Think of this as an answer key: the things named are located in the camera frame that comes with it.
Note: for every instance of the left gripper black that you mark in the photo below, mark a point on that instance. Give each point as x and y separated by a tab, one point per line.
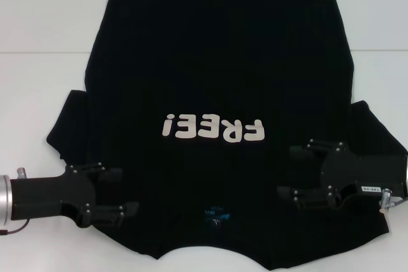
51	195

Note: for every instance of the black shirt with FREE print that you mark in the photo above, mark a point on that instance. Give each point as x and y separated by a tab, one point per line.
216	61

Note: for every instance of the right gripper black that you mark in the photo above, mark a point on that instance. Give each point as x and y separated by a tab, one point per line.
366	173

